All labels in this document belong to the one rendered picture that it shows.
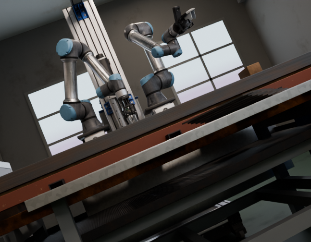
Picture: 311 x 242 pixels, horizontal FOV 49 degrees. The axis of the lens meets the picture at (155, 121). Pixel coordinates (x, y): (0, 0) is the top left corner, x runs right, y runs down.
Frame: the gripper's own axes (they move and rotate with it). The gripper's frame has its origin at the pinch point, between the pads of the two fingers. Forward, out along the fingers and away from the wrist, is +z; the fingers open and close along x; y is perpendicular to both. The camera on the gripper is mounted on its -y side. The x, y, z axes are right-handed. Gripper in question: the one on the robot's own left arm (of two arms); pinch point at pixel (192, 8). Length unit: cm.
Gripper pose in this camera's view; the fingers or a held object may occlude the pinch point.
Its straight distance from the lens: 222.1
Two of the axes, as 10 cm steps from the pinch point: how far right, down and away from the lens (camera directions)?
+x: -7.2, 4.1, -5.6
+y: 5.0, 8.7, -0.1
